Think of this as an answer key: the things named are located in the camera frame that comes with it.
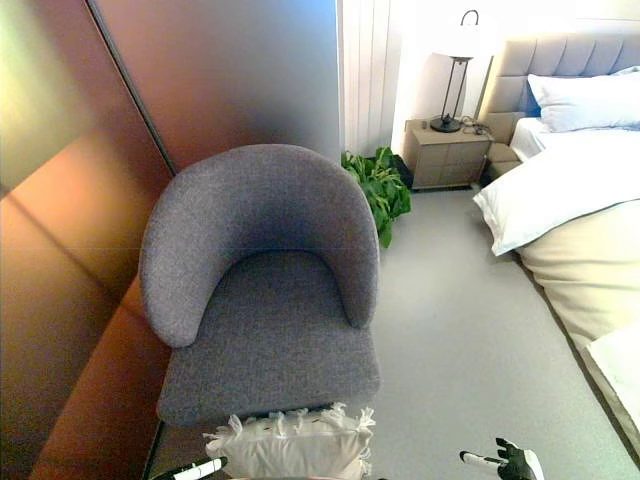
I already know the beige wooden nightstand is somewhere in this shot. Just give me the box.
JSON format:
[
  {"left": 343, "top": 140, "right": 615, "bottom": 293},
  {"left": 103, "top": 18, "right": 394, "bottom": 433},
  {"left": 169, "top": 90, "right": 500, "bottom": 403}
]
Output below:
[{"left": 402, "top": 118, "right": 493, "bottom": 192}]

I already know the grey fabric tub armchair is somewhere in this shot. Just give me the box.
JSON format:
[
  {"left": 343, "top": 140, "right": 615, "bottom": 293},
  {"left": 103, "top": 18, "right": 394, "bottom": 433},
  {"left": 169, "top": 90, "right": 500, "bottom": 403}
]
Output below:
[{"left": 138, "top": 143, "right": 383, "bottom": 429}]

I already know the green leafy potted plant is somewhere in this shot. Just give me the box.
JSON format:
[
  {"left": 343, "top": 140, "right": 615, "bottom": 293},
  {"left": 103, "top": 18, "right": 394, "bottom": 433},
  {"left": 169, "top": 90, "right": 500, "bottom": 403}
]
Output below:
[{"left": 341, "top": 145, "right": 414, "bottom": 250}]

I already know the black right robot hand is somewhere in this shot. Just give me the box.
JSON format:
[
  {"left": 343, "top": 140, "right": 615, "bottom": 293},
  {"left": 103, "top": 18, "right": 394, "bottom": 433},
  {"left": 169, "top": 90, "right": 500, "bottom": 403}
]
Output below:
[{"left": 459, "top": 437, "right": 544, "bottom": 480}]

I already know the white folded duvet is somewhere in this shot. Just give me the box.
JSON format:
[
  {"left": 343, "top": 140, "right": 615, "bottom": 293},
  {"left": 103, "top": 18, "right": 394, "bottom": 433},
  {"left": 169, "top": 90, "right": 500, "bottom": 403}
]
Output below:
[{"left": 472, "top": 130, "right": 640, "bottom": 257}]

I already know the black cable on nightstand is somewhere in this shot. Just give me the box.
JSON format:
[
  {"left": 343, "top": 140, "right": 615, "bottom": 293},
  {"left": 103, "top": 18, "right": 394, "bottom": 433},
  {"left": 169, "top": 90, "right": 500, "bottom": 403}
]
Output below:
[{"left": 458, "top": 115, "right": 494, "bottom": 136}]

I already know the white bed sheet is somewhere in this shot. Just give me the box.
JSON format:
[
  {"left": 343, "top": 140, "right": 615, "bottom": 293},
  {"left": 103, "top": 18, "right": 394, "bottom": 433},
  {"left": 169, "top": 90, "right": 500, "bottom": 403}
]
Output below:
[{"left": 508, "top": 117, "right": 551, "bottom": 162}]

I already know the white cloth on bed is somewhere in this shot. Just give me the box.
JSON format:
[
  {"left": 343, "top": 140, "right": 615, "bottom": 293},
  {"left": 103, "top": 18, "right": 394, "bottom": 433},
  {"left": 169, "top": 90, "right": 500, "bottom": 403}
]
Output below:
[{"left": 584, "top": 324, "right": 640, "bottom": 431}]

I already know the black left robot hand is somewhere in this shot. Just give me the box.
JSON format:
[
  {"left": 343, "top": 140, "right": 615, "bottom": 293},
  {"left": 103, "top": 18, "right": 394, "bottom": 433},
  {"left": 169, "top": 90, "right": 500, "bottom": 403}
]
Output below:
[{"left": 172, "top": 455, "right": 229, "bottom": 480}]

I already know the white bed pillow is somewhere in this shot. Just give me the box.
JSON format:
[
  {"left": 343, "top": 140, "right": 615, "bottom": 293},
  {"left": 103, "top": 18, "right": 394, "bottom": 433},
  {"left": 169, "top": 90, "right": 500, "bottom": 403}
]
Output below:
[{"left": 526, "top": 69, "right": 640, "bottom": 134}]

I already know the white fringed throw pillow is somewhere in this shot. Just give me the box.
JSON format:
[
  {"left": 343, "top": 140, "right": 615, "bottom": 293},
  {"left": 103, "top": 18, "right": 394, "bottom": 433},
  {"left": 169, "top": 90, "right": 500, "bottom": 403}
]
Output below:
[{"left": 202, "top": 402, "right": 376, "bottom": 479}]

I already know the cream bedspread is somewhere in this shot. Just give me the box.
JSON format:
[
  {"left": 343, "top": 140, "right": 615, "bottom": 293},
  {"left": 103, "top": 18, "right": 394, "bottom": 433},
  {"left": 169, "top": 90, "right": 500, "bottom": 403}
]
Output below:
[{"left": 514, "top": 198, "right": 640, "bottom": 351}]

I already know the bed with white duvet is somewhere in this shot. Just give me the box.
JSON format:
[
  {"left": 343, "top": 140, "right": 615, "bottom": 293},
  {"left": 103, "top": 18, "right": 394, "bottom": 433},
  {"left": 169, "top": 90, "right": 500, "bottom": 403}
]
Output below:
[{"left": 477, "top": 30, "right": 640, "bottom": 184}]

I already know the white shade table lamp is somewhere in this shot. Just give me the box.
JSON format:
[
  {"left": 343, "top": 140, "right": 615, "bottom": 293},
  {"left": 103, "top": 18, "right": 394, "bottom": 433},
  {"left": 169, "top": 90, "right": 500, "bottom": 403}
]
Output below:
[{"left": 428, "top": 24, "right": 494, "bottom": 134}]

